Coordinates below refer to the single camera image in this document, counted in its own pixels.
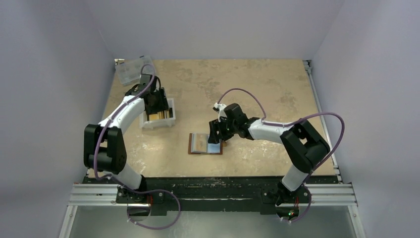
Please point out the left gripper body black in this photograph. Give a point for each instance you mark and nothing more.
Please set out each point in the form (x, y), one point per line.
(159, 103)

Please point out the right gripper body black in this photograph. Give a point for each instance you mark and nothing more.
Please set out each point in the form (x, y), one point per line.
(216, 128)

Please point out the gold patterned credit card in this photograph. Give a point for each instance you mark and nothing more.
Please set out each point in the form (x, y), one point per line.
(199, 143)

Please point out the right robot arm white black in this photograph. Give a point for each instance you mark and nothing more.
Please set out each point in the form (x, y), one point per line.
(305, 147)

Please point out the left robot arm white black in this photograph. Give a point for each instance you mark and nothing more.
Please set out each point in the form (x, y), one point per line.
(104, 146)

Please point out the stack of credit cards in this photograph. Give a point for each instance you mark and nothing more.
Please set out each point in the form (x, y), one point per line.
(167, 114)

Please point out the white plastic card tray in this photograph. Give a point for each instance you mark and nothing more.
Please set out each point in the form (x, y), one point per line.
(158, 123)

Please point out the clear plastic organizer box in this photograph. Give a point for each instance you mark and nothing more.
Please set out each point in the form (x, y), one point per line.
(129, 71)

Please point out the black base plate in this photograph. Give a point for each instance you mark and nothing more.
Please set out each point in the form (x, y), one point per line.
(205, 194)

